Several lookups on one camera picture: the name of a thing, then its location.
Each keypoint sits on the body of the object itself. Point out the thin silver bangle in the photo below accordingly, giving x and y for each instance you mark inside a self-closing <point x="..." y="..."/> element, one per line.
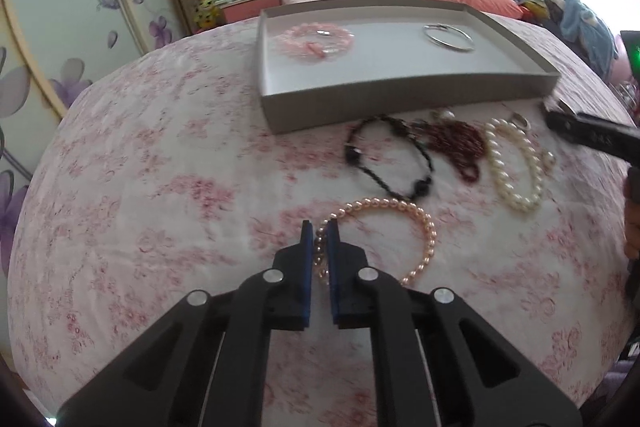
<point x="429" y="38"/>

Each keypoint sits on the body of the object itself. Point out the pink nightstand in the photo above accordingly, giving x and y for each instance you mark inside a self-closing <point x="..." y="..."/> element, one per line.
<point x="250" y="9"/>

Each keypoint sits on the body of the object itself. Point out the flower print wardrobe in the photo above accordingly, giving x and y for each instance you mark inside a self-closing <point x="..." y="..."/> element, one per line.
<point x="50" y="7"/>

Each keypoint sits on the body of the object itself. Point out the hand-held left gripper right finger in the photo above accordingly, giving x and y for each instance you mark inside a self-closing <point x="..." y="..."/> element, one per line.
<point x="333" y="277"/>

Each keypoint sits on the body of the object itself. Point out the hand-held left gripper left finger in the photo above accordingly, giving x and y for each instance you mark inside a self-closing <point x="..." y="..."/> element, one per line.
<point x="306" y="277"/>

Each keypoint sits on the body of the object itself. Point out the pink floral bed sheet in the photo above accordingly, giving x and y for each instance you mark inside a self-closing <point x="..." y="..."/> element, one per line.
<point x="150" y="207"/>

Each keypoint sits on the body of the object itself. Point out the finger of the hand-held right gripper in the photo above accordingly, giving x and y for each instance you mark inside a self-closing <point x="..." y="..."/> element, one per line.
<point x="595" y="134"/>

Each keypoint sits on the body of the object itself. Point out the person's right hand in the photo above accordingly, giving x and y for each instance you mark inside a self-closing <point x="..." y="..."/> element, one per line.
<point x="633" y="232"/>

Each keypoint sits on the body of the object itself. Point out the colourful plush toy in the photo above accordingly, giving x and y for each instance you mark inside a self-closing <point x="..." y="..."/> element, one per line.
<point x="532" y="9"/>

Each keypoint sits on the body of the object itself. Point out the grey cardboard tray box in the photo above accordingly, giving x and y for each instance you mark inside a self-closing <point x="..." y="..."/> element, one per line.
<point x="400" y="67"/>

